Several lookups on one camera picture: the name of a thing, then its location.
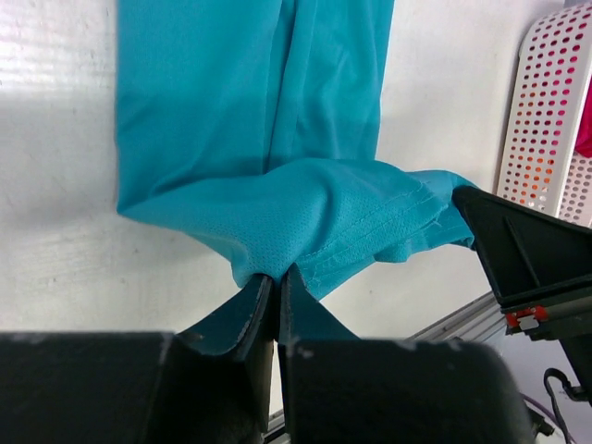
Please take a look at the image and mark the magenta t shirt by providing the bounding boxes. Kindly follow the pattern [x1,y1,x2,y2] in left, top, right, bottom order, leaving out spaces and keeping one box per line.
[574,84,592,158]

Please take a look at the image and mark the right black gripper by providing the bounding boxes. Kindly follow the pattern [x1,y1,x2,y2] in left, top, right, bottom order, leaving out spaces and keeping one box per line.
[452,186,591,398]

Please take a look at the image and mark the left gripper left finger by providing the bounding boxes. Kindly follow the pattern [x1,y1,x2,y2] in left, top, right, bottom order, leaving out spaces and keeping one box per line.
[1,276,273,443]

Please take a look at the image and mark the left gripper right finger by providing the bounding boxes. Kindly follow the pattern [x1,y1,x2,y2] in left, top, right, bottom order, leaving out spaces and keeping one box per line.
[278,267,534,443]

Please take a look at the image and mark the white plastic basket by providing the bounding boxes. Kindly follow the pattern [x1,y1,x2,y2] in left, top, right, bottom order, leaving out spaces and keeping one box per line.
[495,2,591,228]

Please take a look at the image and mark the aluminium rail frame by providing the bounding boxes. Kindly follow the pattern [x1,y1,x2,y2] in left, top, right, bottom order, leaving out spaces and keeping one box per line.
[263,290,510,444]

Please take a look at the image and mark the teal t shirt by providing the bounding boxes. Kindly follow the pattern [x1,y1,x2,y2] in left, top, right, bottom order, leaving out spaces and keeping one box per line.
[116,1,474,298]

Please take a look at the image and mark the black thin wire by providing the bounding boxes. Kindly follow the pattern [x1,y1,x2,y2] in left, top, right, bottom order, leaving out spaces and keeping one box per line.
[542,366,592,444]

